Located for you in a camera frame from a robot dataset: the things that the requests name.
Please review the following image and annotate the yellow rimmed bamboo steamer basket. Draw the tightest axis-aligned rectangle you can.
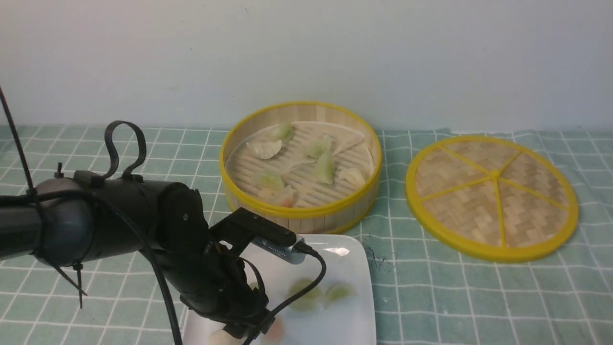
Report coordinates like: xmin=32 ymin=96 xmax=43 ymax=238
xmin=219 ymin=101 xmax=383 ymax=234

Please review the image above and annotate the white dumpling upper left steamer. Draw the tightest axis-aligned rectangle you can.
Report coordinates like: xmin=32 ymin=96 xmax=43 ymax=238
xmin=246 ymin=140 xmax=283 ymax=160

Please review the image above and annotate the pink dumpling on plate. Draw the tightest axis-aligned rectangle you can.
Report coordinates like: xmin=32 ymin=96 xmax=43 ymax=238
xmin=260 ymin=317 xmax=285 ymax=345

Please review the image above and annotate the pale green dumpling steamer centre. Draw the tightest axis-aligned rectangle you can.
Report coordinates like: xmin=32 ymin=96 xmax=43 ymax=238
xmin=303 ymin=135 xmax=333 ymax=159

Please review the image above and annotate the yellow rimmed woven steamer lid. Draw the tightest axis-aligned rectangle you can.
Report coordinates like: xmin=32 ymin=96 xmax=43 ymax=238
xmin=405 ymin=136 xmax=579 ymax=264

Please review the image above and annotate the round green dumpling on plate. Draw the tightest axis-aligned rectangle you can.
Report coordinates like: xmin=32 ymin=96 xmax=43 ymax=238
xmin=286 ymin=278 xmax=323 ymax=312

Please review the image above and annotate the pink dumpling front of steamer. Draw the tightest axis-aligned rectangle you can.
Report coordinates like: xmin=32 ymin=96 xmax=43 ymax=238
xmin=258 ymin=185 xmax=296 ymax=208

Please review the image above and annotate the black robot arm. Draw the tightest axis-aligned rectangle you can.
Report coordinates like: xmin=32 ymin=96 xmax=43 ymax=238
xmin=1 ymin=178 xmax=274 ymax=339

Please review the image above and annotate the green dumpling right on plate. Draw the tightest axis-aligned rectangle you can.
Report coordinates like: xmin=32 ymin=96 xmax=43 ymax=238
xmin=322 ymin=282 xmax=357 ymax=309

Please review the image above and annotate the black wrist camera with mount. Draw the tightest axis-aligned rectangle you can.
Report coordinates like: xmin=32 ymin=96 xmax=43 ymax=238
xmin=209 ymin=207 xmax=305 ymax=265

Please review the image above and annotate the white square plate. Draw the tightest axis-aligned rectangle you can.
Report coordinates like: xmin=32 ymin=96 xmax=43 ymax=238
xmin=182 ymin=233 xmax=377 ymax=345

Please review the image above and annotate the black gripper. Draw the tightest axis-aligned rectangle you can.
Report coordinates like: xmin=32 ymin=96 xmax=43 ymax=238
xmin=153 ymin=241 xmax=270 ymax=339

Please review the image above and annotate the green dumpling top of steamer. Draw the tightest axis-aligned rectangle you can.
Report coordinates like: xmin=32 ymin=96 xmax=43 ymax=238
xmin=269 ymin=122 xmax=294 ymax=143

